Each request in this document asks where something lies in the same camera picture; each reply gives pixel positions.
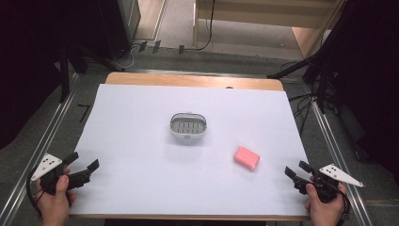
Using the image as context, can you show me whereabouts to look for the white floor cable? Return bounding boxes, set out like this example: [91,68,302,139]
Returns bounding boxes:
[111,43,140,71]

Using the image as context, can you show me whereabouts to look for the black hanging cable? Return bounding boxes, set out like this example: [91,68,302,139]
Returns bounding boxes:
[184,0,217,53]

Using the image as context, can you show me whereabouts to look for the black curtain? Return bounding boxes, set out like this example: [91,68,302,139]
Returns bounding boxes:
[326,0,399,177]
[0,0,104,150]

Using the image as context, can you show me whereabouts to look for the black floor cables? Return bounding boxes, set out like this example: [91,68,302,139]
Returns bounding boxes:
[287,92,338,136]

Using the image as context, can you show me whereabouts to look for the dark cabinet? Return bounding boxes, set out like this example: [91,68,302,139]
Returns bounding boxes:
[93,0,142,60]

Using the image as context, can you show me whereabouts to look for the person's left hand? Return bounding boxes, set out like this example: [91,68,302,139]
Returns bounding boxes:
[35,168,77,226]

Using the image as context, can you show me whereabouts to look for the white table cover sheet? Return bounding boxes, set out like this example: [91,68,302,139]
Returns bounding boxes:
[68,83,311,218]

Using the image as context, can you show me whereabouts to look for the metal floor rail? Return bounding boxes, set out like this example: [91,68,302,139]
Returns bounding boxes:
[0,73,80,226]
[307,89,375,226]

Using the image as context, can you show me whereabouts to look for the pink soap bar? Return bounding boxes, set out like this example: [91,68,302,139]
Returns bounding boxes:
[232,145,261,171]

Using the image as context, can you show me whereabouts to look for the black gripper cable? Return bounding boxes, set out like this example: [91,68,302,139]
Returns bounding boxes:
[335,185,352,226]
[25,169,45,218]

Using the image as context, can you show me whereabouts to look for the light wooden bench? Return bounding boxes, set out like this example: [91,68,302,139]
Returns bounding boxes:
[192,0,347,59]

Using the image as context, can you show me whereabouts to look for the black metal stand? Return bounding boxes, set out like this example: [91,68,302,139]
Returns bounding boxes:
[266,0,349,114]
[58,41,126,104]

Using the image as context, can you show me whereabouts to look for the person's right hand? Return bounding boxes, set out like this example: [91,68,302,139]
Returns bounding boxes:
[304,175,347,226]

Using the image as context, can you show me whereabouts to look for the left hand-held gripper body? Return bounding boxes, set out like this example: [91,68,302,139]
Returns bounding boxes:
[30,153,92,196]

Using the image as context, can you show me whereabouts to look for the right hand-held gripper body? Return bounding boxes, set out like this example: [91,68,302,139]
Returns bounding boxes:
[294,163,365,203]

